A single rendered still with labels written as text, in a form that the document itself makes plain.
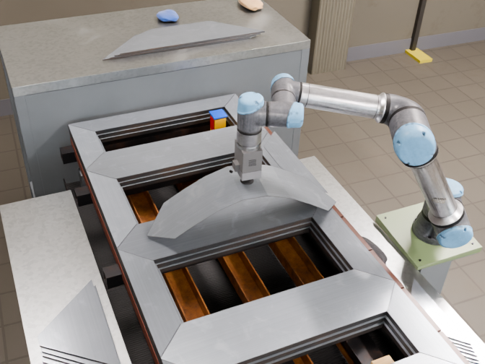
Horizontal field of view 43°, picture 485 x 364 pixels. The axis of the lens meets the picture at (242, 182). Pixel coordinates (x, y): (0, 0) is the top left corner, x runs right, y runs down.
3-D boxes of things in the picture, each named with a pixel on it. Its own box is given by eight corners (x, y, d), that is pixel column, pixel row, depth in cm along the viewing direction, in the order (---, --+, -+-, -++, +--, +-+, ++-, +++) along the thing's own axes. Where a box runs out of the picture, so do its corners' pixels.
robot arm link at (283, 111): (302, 90, 183) (266, 89, 183) (304, 112, 175) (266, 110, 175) (300, 112, 189) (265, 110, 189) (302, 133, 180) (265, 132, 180)
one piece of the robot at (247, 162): (225, 128, 187) (224, 172, 197) (234, 144, 180) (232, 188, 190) (255, 124, 189) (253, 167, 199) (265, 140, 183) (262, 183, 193)
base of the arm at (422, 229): (439, 213, 236) (445, 193, 230) (461, 240, 225) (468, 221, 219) (404, 221, 232) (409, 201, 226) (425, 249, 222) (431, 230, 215)
